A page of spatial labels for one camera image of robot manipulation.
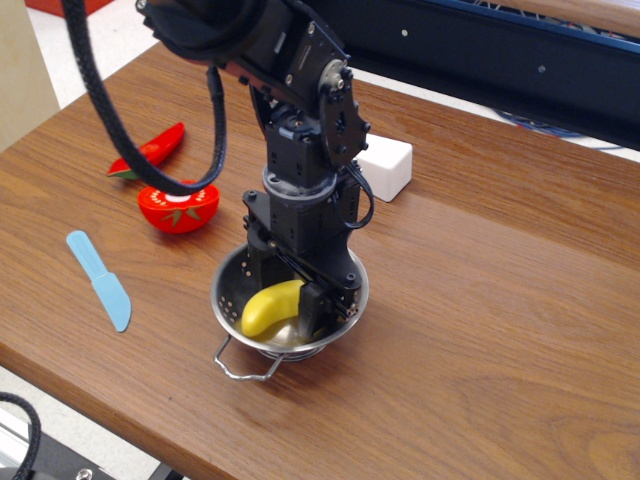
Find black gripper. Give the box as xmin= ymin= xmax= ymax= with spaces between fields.
xmin=243 ymin=167 xmax=362 ymax=339

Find yellow toy banana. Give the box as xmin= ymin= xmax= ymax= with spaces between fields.
xmin=241 ymin=279 xmax=305 ymax=337

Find steel colander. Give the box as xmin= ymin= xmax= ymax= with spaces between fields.
xmin=210 ymin=244 xmax=369 ymax=381

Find red toy tomato half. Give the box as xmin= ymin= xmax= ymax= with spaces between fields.
xmin=137 ymin=185 xmax=220 ymax=234

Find white salt shaker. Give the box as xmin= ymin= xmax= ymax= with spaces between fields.
xmin=356 ymin=134 xmax=413 ymax=203

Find light blue toy knife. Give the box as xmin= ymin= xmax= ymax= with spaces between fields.
xmin=66 ymin=230 xmax=132 ymax=333

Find red toy chili pepper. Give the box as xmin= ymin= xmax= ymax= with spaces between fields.
xmin=107 ymin=122 xmax=185 ymax=180

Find black base with screw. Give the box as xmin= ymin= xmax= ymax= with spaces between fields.
xmin=34 ymin=433 xmax=124 ymax=479

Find beige cabinet panel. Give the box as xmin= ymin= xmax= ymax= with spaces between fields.
xmin=0 ymin=0 xmax=59 ymax=150

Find red box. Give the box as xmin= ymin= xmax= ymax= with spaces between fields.
xmin=24 ymin=0 xmax=112 ymax=18

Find blue cables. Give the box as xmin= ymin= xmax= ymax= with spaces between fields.
xmin=492 ymin=108 xmax=640 ymax=154

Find black metal frame rail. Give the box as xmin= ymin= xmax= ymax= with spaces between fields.
xmin=310 ymin=1 xmax=639 ymax=149

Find black braided cable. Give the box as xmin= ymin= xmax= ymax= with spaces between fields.
xmin=0 ymin=0 xmax=229 ymax=480

